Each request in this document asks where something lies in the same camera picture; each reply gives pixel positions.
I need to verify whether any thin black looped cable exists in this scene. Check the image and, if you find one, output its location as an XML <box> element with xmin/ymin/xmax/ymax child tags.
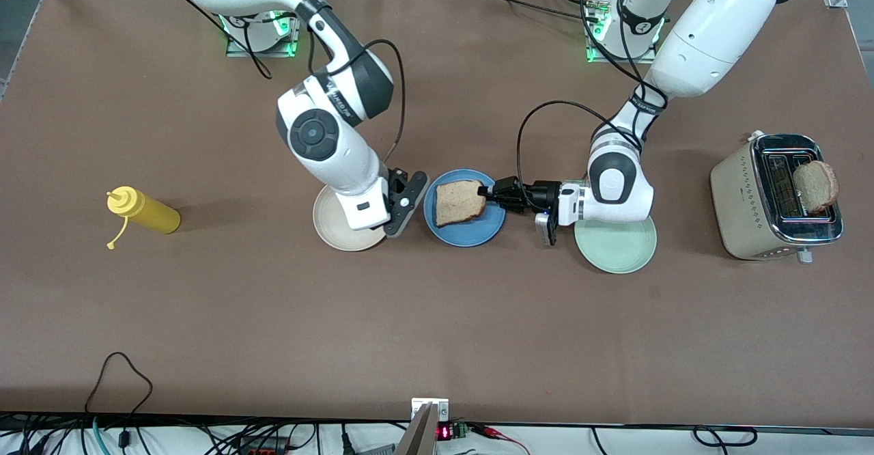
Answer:
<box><xmin>83</xmin><ymin>351</ymin><xmax>154</xmax><ymax>450</ymax></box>

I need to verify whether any black cable across table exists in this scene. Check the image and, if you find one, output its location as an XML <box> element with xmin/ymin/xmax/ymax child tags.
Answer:
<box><xmin>444</xmin><ymin>0</ymin><xmax>605</xmax><ymax>23</ymax></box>

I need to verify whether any yellow squeeze sauce bottle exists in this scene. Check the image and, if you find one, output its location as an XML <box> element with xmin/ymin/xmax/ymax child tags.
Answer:
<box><xmin>106</xmin><ymin>186</ymin><xmax>182</xmax><ymax>251</ymax></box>

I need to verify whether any red clip wire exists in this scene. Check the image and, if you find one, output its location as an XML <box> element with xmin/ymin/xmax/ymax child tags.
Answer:
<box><xmin>470</xmin><ymin>424</ymin><xmax>531</xmax><ymax>455</ymax></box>

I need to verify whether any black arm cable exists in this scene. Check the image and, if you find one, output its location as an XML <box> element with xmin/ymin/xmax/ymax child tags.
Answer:
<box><xmin>143</xmin><ymin>0</ymin><xmax>406</xmax><ymax>169</ymax></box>
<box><xmin>516</xmin><ymin>0</ymin><xmax>668</xmax><ymax>199</ymax></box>

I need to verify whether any toasted brown bread slice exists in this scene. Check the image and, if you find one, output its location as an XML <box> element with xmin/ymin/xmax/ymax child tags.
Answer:
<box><xmin>792</xmin><ymin>161</ymin><xmax>840</xmax><ymax>214</ymax></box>
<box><xmin>435</xmin><ymin>179</ymin><xmax>488</xmax><ymax>228</ymax></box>

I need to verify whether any black cable flat loop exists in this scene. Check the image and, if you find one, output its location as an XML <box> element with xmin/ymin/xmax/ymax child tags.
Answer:
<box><xmin>692</xmin><ymin>426</ymin><xmax>759</xmax><ymax>448</ymax></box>

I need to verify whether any blue round plate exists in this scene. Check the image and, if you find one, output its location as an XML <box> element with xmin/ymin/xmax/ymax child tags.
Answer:
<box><xmin>423</xmin><ymin>169</ymin><xmax>507</xmax><ymax>247</ymax></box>

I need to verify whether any grey metal camera mount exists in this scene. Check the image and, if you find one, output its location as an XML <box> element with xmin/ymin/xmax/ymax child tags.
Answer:
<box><xmin>395</xmin><ymin>398</ymin><xmax>450</xmax><ymax>455</ymax></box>

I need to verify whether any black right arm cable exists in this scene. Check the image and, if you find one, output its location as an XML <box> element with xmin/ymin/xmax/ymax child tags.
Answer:
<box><xmin>143</xmin><ymin>0</ymin><xmax>406</xmax><ymax>169</ymax></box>

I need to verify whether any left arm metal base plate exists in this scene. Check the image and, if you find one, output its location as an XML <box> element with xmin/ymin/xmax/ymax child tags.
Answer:
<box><xmin>586</xmin><ymin>0</ymin><xmax>660</xmax><ymax>65</ymax></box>

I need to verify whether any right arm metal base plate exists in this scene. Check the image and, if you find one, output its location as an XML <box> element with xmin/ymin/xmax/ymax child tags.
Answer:
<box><xmin>225</xmin><ymin>12</ymin><xmax>302</xmax><ymax>58</ymax></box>

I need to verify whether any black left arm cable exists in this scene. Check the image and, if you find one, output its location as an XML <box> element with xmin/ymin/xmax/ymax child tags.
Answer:
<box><xmin>516</xmin><ymin>0</ymin><xmax>668</xmax><ymax>199</ymax></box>

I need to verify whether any pale green round plate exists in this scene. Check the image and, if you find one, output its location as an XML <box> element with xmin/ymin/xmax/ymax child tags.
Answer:
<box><xmin>574</xmin><ymin>215</ymin><xmax>658</xmax><ymax>275</ymax></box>

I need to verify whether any beige round plate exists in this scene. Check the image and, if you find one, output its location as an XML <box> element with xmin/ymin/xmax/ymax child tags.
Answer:
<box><xmin>313</xmin><ymin>185</ymin><xmax>391</xmax><ymax>252</ymax></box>

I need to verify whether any beige chrome toaster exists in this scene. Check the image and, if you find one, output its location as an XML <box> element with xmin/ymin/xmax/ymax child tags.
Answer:
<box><xmin>710</xmin><ymin>133</ymin><xmax>844</xmax><ymax>264</ymax></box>

